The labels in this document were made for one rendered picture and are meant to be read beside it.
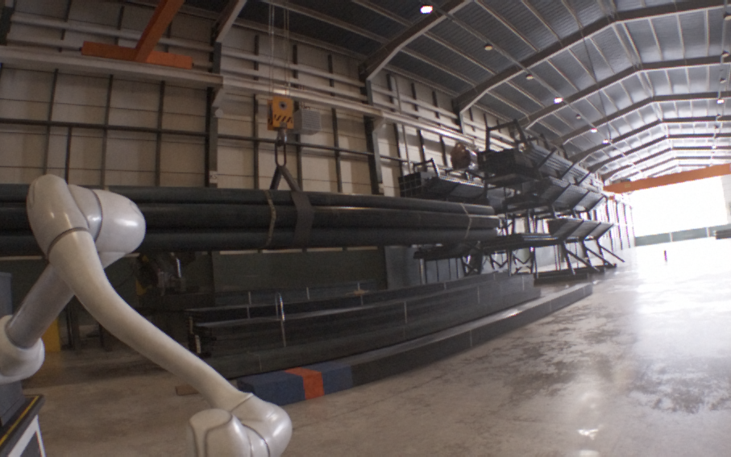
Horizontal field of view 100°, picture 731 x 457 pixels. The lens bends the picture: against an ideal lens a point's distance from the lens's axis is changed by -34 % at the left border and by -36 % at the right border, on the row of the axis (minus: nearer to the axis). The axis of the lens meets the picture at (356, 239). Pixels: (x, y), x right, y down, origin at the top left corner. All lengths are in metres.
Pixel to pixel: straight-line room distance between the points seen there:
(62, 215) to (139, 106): 10.61
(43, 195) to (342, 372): 2.33
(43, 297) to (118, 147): 9.85
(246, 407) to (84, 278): 0.36
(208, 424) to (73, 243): 0.39
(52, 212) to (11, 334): 0.53
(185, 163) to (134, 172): 1.48
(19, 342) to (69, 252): 0.54
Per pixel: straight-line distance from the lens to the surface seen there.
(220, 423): 0.63
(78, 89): 11.29
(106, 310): 0.74
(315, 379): 2.71
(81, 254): 0.78
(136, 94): 11.50
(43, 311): 1.14
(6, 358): 1.29
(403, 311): 4.88
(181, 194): 3.02
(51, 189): 0.86
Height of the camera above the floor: 0.75
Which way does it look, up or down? 5 degrees up
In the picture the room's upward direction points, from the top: 5 degrees counter-clockwise
